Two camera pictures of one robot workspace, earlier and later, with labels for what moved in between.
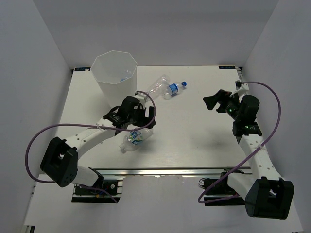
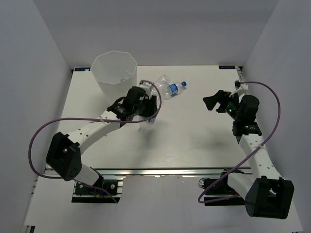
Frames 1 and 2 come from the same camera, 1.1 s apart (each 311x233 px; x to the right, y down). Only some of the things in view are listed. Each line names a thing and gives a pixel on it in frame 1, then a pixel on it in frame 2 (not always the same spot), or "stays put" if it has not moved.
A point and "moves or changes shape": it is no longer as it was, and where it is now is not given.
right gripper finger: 222,108 stays put
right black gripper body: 232,109 stays put
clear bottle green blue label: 134,138 moves or changes shape
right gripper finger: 221,96 stays put
